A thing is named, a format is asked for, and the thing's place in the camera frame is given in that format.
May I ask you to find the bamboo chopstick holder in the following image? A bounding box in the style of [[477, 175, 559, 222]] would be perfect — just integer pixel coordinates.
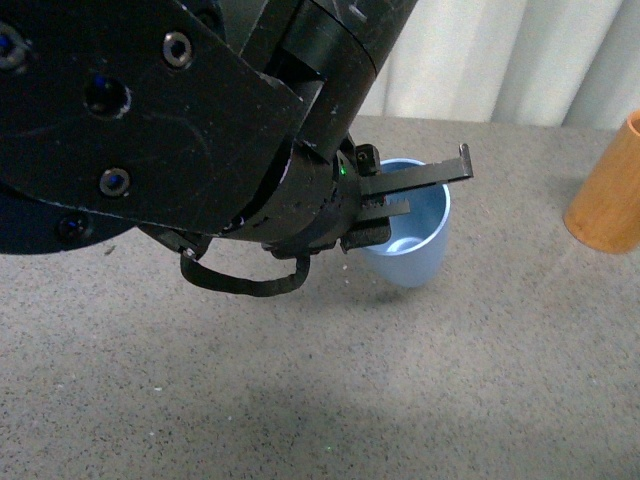
[[564, 111, 639, 254]]

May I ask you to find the light blue plastic cup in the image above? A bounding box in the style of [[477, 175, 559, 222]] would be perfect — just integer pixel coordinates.
[[359, 185, 451, 288]]

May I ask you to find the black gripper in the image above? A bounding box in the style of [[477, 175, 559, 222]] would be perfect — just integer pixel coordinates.
[[221, 138, 473, 259]]

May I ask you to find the white pleated curtain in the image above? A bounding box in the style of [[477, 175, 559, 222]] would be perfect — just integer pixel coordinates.
[[360, 1, 639, 129]]

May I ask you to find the black looped cable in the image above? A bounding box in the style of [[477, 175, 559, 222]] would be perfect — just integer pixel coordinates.
[[179, 244, 312, 298]]

